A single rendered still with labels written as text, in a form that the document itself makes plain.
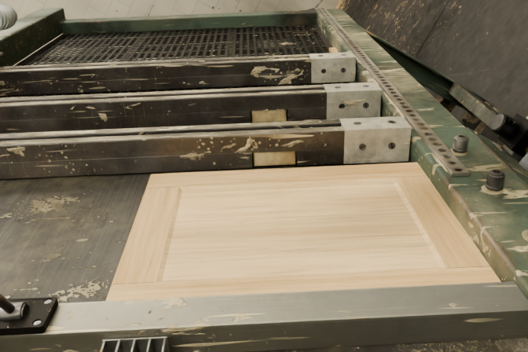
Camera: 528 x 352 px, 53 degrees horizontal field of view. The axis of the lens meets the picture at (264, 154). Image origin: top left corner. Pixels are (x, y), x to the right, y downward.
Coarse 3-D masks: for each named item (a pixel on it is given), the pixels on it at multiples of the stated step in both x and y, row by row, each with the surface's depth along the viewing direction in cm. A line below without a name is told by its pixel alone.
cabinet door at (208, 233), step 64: (192, 192) 89; (256, 192) 89; (320, 192) 88; (384, 192) 87; (128, 256) 73; (192, 256) 73; (256, 256) 72; (320, 256) 72; (384, 256) 71; (448, 256) 70
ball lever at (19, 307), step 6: (0, 294) 54; (0, 300) 55; (6, 300) 56; (0, 306) 55; (6, 306) 56; (12, 306) 57; (18, 306) 58; (24, 306) 58; (0, 312) 57; (6, 312) 57; (12, 312) 57; (18, 312) 57; (24, 312) 58; (0, 318) 57; (6, 318) 57; (12, 318) 57; (18, 318) 57
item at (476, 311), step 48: (384, 288) 61; (432, 288) 61; (480, 288) 61; (0, 336) 56; (48, 336) 57; (96, 336) 57; (144, 336) 57; (192, 336) 57; (240, 336) 58; (288, 336) 58; (336, 336) 58; (384, 336) 58; (432, 336) 59; (480, 336) 59
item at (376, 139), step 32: (128, 128) 102; (160, 128) 102; (192, 128) 101; (224, 128) 101; (256, 128) 101; (288, 128) 101; (320, 128) 99; (352, 128) 98; (384, 128) 98; (0, 160) 98; (32, 160) 98; (64, 160) 99; (96, 160) 99; (128, 160) 99; (160, 160) 99; (192, 160) 99; (224, 160) 100; (320, 160) 100; (352, 160) 100; (384, 160) 101
